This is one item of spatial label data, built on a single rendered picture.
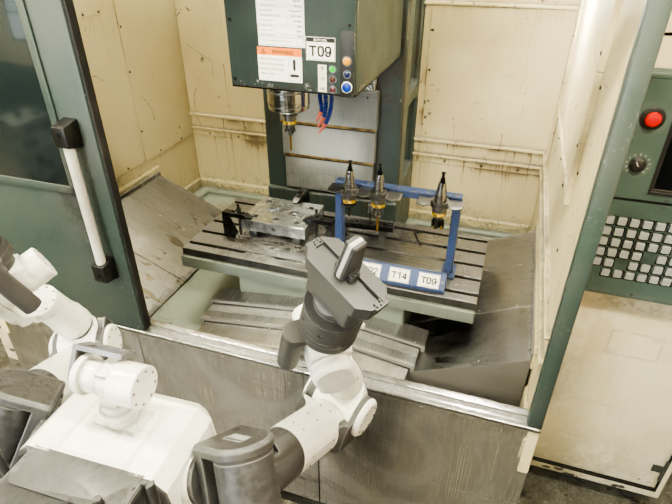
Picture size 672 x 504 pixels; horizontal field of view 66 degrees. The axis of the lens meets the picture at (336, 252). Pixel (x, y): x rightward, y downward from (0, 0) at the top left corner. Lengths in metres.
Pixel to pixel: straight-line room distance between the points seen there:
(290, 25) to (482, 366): 1.26
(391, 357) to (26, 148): 1.36
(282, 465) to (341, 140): 1.87
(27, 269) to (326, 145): 1.73
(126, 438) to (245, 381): 1.05
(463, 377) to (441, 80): 1.48
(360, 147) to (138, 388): 1.86
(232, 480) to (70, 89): 1.18
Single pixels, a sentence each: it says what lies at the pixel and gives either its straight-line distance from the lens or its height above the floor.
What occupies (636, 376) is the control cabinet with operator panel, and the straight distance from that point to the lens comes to 2.17.
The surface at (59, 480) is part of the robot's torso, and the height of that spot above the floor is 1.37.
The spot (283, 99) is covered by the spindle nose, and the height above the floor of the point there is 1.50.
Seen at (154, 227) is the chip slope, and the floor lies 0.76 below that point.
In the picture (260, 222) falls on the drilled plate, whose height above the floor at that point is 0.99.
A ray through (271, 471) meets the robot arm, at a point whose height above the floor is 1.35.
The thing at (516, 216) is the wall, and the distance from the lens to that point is 2.95.
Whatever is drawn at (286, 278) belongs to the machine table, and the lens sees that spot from 2.05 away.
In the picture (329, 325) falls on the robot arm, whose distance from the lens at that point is 0.69.
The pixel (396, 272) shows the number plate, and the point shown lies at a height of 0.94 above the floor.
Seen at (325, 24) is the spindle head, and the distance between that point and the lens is 1.73.
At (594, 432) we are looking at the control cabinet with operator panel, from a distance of 2.37.
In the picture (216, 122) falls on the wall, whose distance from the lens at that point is 3.25.
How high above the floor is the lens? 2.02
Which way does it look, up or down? 32 degrees down
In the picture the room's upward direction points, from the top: straight up
